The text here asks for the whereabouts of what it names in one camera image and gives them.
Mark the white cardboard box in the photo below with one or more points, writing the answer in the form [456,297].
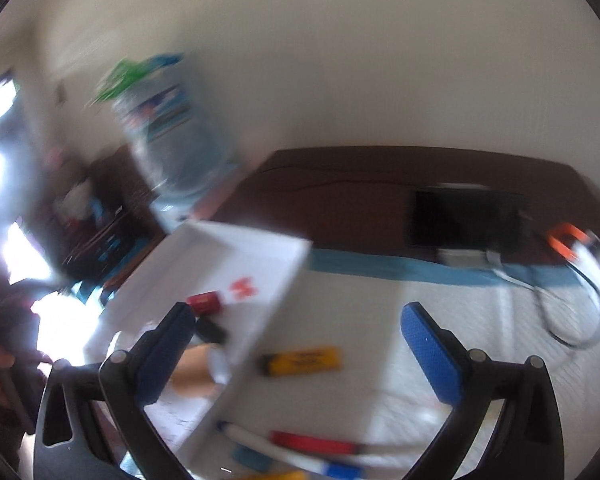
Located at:
[260,265]

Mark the small red cylinder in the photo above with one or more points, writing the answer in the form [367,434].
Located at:
[204,304]

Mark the black smartphone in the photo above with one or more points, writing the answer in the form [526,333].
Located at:
[460,217]

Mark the light blue water dispenser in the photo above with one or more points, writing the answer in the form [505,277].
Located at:
[172,212]

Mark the red marker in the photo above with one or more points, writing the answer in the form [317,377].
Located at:
[312,442]

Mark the tan tape roll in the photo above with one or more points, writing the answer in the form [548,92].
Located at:
[192,370]

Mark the large water jug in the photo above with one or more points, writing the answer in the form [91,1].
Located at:
[175,145]

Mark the white marker with blue cap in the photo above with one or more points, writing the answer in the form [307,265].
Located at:
[250,435]

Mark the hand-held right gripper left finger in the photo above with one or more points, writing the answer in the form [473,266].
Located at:
[162,360]

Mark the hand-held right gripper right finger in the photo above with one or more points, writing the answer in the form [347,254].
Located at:
[430,355]

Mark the teal plastic toy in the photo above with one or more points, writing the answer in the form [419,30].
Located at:
[105,260]

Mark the green and blue plastic package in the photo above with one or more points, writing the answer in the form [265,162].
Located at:
[130,77]

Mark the small yellow item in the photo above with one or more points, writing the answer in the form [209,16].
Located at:
[282,475]

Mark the white quilted mat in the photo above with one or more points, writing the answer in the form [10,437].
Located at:
[380,310]

